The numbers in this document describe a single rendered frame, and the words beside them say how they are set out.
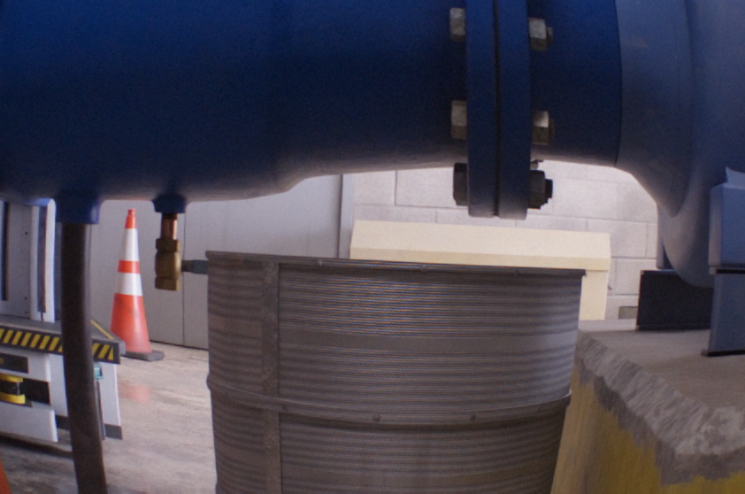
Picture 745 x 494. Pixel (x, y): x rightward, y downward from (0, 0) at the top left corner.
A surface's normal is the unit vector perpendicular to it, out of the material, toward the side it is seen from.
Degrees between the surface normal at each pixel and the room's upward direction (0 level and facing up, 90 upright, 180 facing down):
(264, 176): 157
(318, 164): 163
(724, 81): 103
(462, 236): 37
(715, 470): 90
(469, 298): 90
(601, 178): 90
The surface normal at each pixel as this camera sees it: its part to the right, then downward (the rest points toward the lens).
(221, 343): -0.85, -0.06
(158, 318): -0.07, -0.03
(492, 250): 0.00, -0.82
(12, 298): 0.36, 0.00
